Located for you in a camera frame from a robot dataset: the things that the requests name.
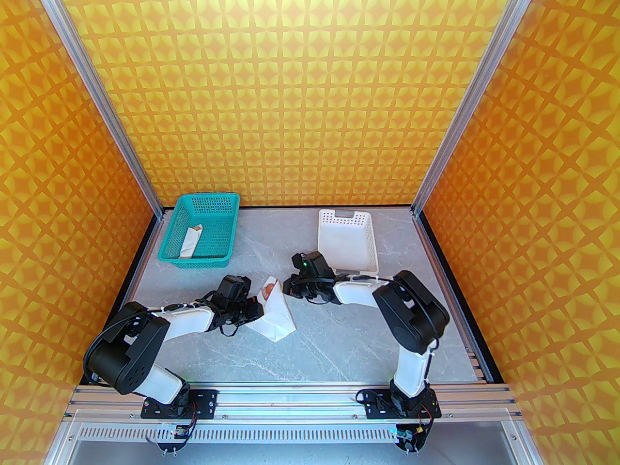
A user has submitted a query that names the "white paper napkin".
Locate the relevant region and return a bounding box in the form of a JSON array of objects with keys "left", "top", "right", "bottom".
[{"left": 247, "top": 276, "right": 297, "bottom": 342}]

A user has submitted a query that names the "rolled white napkin bundle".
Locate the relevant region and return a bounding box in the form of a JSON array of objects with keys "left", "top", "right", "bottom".
[{"left": 179, "top": 225, "right": 204, "bottom": 260}]

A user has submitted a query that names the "white perforated plastic basket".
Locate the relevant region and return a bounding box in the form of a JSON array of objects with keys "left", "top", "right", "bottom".
[{"left": 317, "top": 209, "right": 379, "bottom": 279}]

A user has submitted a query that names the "teal plastic basket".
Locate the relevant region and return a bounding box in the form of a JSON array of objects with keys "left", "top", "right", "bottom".
[{"left": 157, "top": 193, "right": 241, "bottom": 268}]

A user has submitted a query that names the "small electronics board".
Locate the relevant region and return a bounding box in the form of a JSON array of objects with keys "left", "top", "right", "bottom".
[
  {"left": 155, "top": 424, "right": 192, "bottom": 454},
  {"left": 395, "top": 424, "right": 427, "bottom": 454}
]

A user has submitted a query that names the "black camera cable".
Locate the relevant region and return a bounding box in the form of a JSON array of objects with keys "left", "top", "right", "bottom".
[{"left": 333, "top": 270, "right": 403, "bottom": 285}]

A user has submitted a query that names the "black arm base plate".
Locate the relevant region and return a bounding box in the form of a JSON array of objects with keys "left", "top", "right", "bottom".
[
  {"left": 361, "top": 389, "right": 442, "bottom": 420},
  {"left": 140, "top": 389, "right": 218, "bottom": 418}
]

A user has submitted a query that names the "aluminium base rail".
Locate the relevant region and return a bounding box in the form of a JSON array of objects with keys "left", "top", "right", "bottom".
[{"left": 68, "top": 382, "right": 521, "bottom": 422}]

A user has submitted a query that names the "aluminium table side rail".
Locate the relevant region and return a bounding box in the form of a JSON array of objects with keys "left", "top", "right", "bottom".
[
  {"left": 414, "top": 211, "right": 496, "bottom": 385},
  {"left": 77, "top": 211, "right": 168, "bottom": 386}
]

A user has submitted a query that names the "white slotted cable duct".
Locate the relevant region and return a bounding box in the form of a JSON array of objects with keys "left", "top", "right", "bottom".
[{"left": 77, "top": 423, "right": 512, "bottom": 443}]

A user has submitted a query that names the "aluminium frame post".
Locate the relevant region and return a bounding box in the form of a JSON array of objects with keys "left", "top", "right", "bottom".
[
  {"left": 24, "top": 0, "right": 164, "bottom": 217},
  {"left": 411, "top": 0, "right": 547, "bottom": 217}
]

